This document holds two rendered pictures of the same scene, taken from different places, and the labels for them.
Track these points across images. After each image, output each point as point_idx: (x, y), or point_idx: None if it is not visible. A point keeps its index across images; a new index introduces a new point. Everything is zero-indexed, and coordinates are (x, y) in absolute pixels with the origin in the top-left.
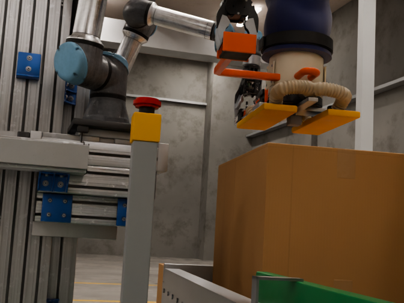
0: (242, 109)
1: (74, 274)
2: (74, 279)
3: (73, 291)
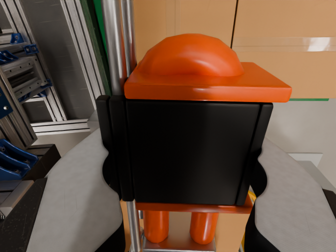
0: (127, 199)
1: (16, 97)
2: (19, 95)
3: (25, 92)
